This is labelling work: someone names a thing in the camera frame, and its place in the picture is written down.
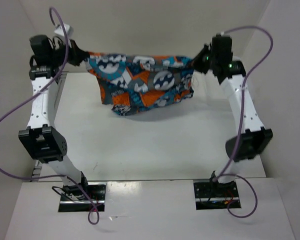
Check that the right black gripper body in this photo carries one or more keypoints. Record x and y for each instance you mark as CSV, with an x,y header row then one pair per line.
x,y
214,58

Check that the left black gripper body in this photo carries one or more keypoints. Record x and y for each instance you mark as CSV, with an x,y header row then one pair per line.
x,y
57,56

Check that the colourful patterned shorts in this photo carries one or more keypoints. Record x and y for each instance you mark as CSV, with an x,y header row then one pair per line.
x,y
133,84

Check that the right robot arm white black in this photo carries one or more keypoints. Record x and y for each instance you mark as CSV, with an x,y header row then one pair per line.
x,y
252,137

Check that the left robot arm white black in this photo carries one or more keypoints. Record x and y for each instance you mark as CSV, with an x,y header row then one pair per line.
x,y
40,138

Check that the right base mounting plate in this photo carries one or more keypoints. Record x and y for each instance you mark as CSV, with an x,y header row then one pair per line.
x,y
210,195

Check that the base mounting plate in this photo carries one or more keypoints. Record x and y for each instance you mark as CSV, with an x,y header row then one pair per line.
x,y
210,195
77,202

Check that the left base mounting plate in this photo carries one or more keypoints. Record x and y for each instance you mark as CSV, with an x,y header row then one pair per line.
x,y
77,202

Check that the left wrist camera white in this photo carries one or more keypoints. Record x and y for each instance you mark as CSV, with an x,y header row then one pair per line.
x,y
62,30

